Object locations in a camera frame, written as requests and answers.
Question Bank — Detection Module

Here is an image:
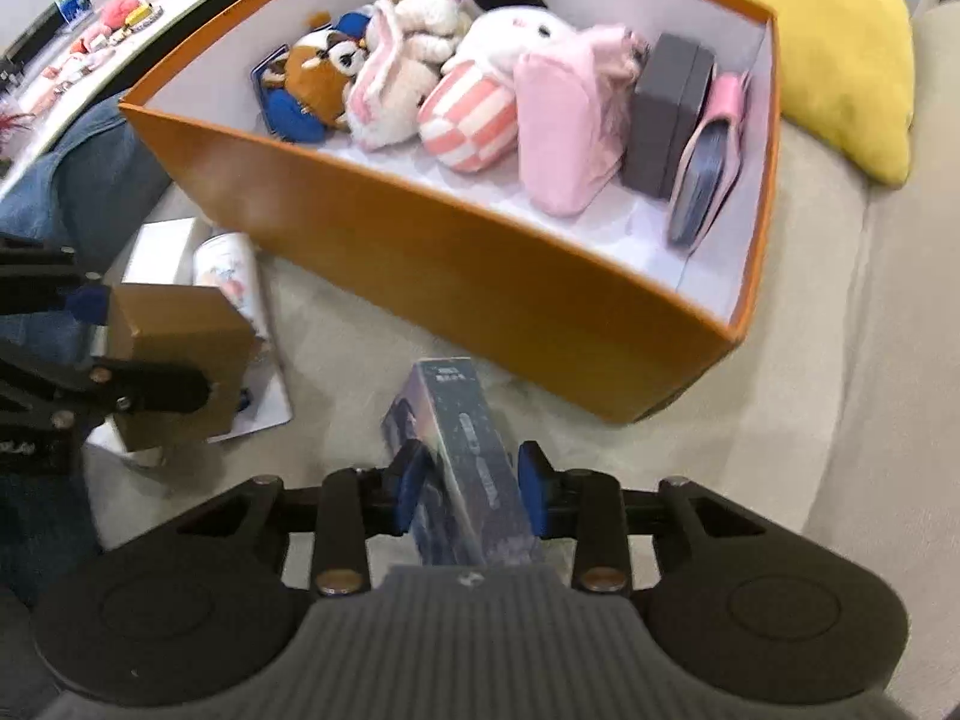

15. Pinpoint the pink card case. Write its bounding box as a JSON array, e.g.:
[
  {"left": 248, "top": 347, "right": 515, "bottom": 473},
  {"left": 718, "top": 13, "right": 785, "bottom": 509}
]
[{"left": 666, "top": 71, "right": 753, "bottom": 252}]

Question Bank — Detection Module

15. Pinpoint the white pink crochet toy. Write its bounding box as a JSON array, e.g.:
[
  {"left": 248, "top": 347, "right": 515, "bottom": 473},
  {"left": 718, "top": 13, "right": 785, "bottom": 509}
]
[{"left": 346, "top": 0, "right": 451, "bottom": 152}]

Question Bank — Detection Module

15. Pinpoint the pink fabric pouch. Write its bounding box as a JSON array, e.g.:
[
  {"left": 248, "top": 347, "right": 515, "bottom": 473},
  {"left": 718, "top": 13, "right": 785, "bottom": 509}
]
[{"left": 512, "top": 24, "right": 650, "bottom": 218}]

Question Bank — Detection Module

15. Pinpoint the purple printed card box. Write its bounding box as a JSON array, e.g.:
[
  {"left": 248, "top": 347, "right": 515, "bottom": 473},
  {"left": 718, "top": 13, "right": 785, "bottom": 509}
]
[{"left": 381, "top": 358, "right": 548, "bottom": 569}]

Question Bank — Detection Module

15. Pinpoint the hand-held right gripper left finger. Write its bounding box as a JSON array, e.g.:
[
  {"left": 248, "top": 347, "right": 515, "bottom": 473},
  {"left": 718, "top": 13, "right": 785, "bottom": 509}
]
[{"left": 176, "top": 439, "right": 428, "bottom": 597}]

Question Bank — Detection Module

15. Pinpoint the brown raccoon plush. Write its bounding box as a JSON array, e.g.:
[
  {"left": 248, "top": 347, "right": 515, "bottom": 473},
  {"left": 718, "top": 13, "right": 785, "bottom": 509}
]
[{"left": 259, "top": 26, "right": 370, "bottom": 145}]

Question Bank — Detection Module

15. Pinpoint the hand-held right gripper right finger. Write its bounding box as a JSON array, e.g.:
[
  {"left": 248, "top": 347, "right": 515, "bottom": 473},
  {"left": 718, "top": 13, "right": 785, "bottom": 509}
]
[{"left": 516, "top": 441, "right": 766, "bottom": 595}]

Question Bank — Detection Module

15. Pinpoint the small gold box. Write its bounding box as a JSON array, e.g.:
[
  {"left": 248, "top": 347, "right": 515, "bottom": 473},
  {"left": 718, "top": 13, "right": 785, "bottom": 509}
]
[{"left": 103, "top": 283, "right": 262, "bottom": 452}]

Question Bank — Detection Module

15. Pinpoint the beige sofa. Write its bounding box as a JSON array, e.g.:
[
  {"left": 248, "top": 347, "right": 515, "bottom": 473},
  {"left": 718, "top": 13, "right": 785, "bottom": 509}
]
[{"left": 82, "top": 0, "right": 960, "bottom": 720}]

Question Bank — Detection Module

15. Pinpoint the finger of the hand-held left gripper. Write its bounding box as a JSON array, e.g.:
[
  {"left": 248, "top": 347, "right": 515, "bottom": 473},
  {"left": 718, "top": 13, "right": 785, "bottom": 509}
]
[
  {"left": 0, "top": 345, "right": 212, "bottom": 432},
  {"left": 0, "top": 235, "right": 112, "bottom": 331}
]

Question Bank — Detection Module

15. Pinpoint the purple printed card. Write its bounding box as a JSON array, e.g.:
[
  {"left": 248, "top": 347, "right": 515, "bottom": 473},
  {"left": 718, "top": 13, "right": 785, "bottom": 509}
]
[{"left": 251, "top": 43, "right": 292, "bottom": 91}]

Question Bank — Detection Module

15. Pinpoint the dark grey box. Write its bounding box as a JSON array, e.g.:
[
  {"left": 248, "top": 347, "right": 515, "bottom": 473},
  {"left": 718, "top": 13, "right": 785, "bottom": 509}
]
[{"left": 621, "top": 34, "right": 717, "bottom": 202}]

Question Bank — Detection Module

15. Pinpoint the white plush with striped body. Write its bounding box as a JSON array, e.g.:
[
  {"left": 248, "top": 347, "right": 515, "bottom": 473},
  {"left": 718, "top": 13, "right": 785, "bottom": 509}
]
[{"left": 416, "top": 0, "right": 582, "bottom": 175}]

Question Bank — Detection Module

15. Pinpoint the pink round toy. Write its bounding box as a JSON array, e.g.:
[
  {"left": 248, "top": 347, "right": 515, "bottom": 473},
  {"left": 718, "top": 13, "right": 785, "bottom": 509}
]
[{"left": 96, "top": 0, "right": 140, "bottom": 32}]

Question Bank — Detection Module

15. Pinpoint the white paper booklet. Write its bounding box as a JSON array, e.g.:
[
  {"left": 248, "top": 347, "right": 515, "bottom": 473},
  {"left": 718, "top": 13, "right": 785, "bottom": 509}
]
[{"left": 120, "top": 216, "right": 202, "bottom": 287}]

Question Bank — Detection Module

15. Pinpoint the white printed cylinder can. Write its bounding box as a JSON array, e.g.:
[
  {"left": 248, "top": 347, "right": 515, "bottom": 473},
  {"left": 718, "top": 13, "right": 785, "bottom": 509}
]
[{"left": 192, "top": 231, "right": 271, "bottom": 352}]

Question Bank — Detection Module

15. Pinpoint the white card sleeve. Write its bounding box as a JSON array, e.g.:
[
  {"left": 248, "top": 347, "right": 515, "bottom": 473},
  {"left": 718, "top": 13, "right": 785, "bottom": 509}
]
[{"left": 206, "top": 349, "right": 295, "bottom": 442}]

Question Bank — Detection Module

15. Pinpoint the yellow pillow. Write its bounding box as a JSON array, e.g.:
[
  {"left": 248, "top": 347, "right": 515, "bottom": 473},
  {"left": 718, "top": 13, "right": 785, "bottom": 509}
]
[{"left": 592, "top": 0, "right": 917, "bottom": 188}]

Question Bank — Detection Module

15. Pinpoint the white blue duck plush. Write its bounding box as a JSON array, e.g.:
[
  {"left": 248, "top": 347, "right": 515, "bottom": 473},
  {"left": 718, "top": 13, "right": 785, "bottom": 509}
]
[{"left": 330, "top": 7, "right": 376, "bottom": 46}]

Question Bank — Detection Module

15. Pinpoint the cream crochet doll purple flower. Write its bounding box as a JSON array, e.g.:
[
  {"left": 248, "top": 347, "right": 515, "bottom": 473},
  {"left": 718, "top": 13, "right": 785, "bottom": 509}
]
[{"left": 394, "top": 0, "right": 475, "bottom": 61}]

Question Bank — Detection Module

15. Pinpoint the orange cardboard box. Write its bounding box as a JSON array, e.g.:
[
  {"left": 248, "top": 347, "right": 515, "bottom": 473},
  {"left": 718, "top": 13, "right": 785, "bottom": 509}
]
[{"left": 118, "top": 0, "right": 781, "bottom": 425}]

